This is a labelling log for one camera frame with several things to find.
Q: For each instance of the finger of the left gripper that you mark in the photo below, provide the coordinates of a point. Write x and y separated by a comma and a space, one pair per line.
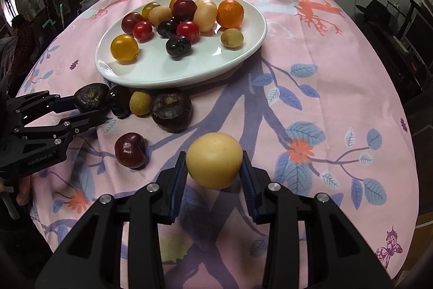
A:
63, 104
83, 122

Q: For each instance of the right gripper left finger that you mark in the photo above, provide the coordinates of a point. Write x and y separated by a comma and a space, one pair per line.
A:
89, 256

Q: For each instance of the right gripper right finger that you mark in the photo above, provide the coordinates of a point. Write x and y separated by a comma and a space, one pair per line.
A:
337, 254

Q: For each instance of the dark water chestnut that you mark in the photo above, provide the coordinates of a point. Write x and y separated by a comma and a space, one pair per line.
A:
91, 97
171, 111

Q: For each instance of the dark purple cherry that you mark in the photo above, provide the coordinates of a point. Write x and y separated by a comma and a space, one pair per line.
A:
118, 99

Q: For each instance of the small dark cherry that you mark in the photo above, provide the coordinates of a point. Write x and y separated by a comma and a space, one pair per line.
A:
130, 150

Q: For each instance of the small green yellow fruit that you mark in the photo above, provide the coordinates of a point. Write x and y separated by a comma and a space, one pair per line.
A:
140, 103

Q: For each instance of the yellow orange tomato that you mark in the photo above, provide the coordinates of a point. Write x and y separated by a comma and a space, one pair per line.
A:
124, 48

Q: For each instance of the dark red plum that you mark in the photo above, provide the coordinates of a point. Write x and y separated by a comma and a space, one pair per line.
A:
129, 21

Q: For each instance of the small red cherry tomato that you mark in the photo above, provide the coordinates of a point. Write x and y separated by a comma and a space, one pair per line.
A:
143, 31

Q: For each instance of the green yellow tomato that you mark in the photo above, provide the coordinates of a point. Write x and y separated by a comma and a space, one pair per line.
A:
147, 8

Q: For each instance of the dark red cherry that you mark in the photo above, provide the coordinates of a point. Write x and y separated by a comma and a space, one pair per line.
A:
178, 46

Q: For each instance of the striped pepino melon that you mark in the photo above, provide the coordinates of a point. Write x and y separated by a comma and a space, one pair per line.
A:
158, 14

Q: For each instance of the pale yellow round fruit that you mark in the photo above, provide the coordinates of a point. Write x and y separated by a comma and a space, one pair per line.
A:
213, 160

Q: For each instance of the large red plum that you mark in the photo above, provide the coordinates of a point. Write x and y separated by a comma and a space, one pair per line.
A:
184, 10

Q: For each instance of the large yellow pear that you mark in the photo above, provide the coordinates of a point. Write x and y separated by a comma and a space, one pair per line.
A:
205, 15

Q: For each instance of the round tan pear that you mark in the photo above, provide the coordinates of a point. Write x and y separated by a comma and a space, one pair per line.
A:
232, 38

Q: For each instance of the large orange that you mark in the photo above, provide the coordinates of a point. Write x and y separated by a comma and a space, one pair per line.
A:
230, 14

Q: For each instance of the person's hand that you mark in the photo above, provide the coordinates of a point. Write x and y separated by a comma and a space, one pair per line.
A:
16, 186

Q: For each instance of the white oval plate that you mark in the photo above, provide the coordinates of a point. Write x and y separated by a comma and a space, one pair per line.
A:
154, 68

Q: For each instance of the pink floral tablecloth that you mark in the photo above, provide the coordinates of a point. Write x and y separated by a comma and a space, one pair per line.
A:
314, 107

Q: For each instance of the computer monitor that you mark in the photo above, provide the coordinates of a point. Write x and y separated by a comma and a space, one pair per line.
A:
419, 35

